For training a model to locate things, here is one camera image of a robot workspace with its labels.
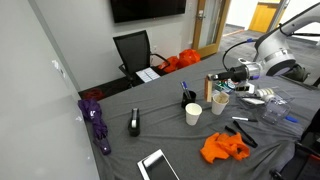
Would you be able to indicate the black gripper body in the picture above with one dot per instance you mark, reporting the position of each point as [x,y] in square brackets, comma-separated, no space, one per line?
[239,73]

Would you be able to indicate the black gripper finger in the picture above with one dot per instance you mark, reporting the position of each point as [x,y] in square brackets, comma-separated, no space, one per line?
[221,76]

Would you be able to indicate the wooden Merry Christmas sign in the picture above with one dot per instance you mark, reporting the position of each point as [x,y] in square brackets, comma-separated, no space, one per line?
[208,89]

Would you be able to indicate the white paper cup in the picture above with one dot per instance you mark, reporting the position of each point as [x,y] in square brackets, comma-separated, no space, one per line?
[193,112]

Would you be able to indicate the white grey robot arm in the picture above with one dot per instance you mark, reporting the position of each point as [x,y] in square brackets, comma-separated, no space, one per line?
[274,56]

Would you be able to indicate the white cup with wooden sticks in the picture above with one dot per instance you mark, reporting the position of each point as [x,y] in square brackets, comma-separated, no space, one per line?
[219,101]

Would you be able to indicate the black pen holder cup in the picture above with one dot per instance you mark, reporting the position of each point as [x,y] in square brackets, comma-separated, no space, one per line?
[187,100]

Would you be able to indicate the teal Ice Breakers mints tin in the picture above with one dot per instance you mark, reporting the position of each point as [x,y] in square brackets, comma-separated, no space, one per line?
[229,86]

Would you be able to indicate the white tape rolls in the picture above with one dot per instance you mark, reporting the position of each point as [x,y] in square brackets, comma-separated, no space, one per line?
[265,94]

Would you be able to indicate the clear organizer tray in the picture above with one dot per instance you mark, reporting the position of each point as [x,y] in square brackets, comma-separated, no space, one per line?
[253,100]

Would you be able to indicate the orange bag on floor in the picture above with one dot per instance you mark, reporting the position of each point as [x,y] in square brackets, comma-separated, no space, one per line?
[185,58]

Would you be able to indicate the black and white marker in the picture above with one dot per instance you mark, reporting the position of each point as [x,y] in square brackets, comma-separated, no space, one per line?
[244,119]

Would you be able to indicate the blue pen in holder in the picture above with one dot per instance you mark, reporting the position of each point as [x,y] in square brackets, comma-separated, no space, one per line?
[184,86]

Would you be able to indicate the grey tablecloth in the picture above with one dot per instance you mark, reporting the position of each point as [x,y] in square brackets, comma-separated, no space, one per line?
[163,126]

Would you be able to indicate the small clear acrylic box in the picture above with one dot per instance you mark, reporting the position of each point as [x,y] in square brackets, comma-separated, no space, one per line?
[275,111]

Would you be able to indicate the wooden glass door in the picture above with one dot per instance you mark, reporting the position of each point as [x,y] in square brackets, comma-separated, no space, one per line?
[210,21]

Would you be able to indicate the blue marker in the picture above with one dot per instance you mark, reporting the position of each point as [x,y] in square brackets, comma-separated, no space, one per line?
[291,119]

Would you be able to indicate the orange cloth on table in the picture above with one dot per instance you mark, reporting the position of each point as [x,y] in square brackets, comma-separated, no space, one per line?
[222,146]

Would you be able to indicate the white paper on chair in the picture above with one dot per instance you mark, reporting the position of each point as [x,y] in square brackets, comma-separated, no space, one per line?
[147,75]

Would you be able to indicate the black mesh office chair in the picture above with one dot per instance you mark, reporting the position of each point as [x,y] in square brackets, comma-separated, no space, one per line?
[135,53]

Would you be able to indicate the purple folded umbrella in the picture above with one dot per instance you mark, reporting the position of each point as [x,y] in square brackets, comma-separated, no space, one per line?
[92,112]

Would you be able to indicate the tablet with white frame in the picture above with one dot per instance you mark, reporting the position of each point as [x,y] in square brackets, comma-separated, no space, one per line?
[156,167]

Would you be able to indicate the wall mounted black television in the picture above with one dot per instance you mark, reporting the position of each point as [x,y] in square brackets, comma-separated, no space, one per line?
[131,10]

